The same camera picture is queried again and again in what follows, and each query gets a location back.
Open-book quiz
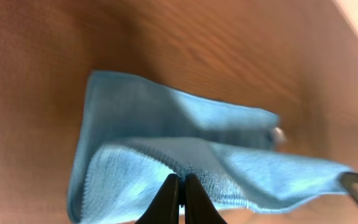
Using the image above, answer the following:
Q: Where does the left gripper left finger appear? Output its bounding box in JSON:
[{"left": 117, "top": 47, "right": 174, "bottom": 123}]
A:
[{"left": 135, "top": 174, "right": 180, "bottom": 224}]

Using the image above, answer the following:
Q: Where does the blue microfiber cloth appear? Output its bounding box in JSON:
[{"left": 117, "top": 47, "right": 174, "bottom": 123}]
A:
[{"left": 67, "top": 71, "right": 349, "bottom": 223}]

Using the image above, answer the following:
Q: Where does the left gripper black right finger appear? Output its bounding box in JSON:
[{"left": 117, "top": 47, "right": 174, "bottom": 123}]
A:
[{"left": 185, "top": 174, "right": 227, "bottom": 224}]

